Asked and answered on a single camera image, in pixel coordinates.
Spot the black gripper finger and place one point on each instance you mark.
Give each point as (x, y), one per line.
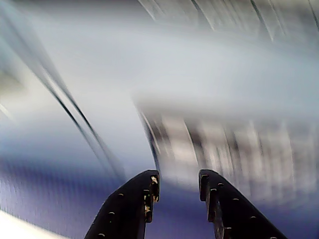
(124, 209)
(239, 214)

